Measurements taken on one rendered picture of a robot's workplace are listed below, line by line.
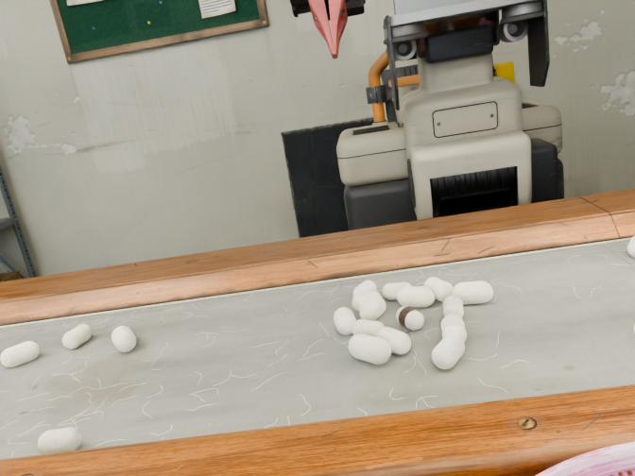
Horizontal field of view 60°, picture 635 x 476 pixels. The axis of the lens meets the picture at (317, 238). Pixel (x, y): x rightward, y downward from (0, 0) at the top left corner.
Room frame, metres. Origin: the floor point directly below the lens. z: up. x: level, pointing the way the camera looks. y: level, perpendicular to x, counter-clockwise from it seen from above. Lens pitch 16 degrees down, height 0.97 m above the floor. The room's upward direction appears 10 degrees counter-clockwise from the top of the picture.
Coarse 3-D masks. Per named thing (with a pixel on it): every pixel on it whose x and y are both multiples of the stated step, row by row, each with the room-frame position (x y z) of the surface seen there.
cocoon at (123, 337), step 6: (114, 330) 0.52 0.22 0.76; (120, 330) 0.51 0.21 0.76; (126, 330) 0.51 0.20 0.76; (114, 336) 0.50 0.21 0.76; (120, 336) 0.50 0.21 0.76; (126, 336) 0.50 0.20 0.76; (132, 336) 0.50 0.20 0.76; (114, 342) 0.50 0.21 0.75; (120, 342) 0.49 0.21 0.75; (126, 342) 0.49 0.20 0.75; (132, 342) 0.50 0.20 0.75; (120, 348) 0.49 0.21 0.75; (126, 348) 0.49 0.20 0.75
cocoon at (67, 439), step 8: (48, 432) 0.35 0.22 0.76; (56, 432) 0.35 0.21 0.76; (64, 432) 0.35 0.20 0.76; (72, 432) 0.35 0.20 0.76; (40, 440) 0.35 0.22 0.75; (48, 440) 0.34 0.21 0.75; (56, 440) 0.34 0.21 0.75; (64, 440) 0.34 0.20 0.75; (72, 440) 0.34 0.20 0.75; (80, 440) 0.35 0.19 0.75; (40, 448) 0.34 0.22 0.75; (48, 448) 0.34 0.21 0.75; (56, 448) 0.34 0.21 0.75; (64, 448) 0.34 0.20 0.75; (72, 448) 0.34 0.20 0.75
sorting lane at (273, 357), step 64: (512, 256) 0.58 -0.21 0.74; (576, 256) 0.55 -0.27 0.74; (64, 320) 0.62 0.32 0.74; (128, 320) 0.58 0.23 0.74; (192, 320) 0.55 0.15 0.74; (256, 320) 0.52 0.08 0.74; (320, 320) 0.50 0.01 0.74; (384, 320) 0.47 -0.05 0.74; (512, 320) 0.43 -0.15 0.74; (576, 320) 0.41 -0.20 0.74; (0, 384) 0.48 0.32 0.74; (64, 384) 0.45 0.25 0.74; (128, 384) 0.43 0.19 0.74; (192, 384) 0.41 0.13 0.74; (256, 384) 0.40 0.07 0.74; (320, 384) 0.38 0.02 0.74; (384, 384) 0.36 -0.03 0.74; (448, 384) 0.35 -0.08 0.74; (512, 384) 0.34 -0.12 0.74; (576, 384) 0.32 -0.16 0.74; (0, 448) 0.37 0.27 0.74
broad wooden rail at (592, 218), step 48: (624, 192) 0.67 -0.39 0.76; (288, 240) 0.71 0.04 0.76; (336, 240) 0.67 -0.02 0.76; (384, 240) 0.64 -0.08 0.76; (432, 240) 0.61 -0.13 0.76; (480, 240) 0.60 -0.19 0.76; (528, 240) 0.59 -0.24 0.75; (576, 240) 0.58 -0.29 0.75; (0, 288) 0.72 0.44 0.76; (48, 288) 0.68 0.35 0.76; (96, 288) 0.65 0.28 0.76; (144, 288) 0.64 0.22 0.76; (192, 288) 0.63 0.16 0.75; (240, 288) 0.61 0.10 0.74
